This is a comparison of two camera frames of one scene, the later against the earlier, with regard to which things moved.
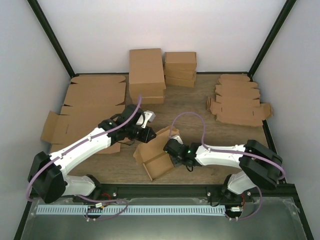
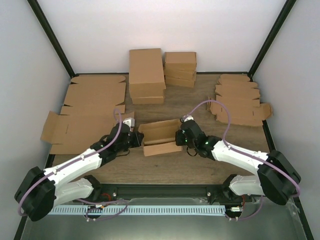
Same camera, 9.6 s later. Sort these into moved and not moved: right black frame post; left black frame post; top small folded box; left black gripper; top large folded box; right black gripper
Moved: left black gripper; right black gripper
Not moved: right black frame post; top small folded box; left black frame post; top large folded box
